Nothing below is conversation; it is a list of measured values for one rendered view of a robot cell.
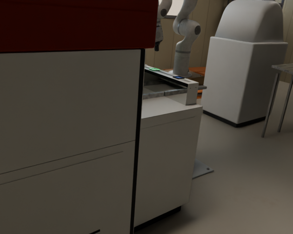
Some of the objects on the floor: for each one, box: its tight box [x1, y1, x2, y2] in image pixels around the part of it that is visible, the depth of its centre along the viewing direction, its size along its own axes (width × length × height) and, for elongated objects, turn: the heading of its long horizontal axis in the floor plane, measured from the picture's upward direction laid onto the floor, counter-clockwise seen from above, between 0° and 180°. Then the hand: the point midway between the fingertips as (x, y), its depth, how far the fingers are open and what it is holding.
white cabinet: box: [133, 107, 203, 233], centre depth 211 cm, size 64×96×82 cm, turn 26°
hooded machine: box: [200, 0, 288, 128], centre depth 381 cm, size 82×67×156 cm
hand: (156, 48), depth 199 cm, fingers closed
